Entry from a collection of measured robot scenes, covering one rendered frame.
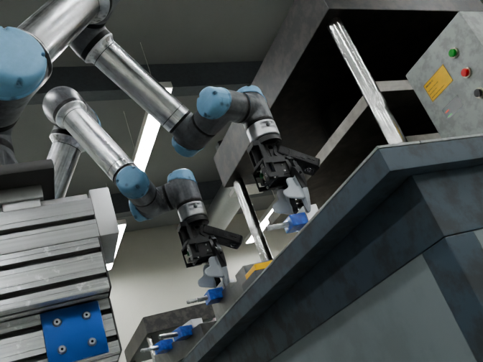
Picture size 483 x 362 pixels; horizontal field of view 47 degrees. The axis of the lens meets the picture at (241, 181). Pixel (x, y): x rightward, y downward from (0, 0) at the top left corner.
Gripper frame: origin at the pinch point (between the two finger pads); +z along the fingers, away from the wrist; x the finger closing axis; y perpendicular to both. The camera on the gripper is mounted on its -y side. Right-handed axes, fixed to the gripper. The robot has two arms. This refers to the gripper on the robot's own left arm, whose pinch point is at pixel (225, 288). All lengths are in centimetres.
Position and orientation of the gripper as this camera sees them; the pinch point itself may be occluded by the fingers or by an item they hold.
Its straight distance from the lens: 145.5
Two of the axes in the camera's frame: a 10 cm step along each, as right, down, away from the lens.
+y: -8.9, 1.2, -4.4
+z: 3.2, 8.5, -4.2
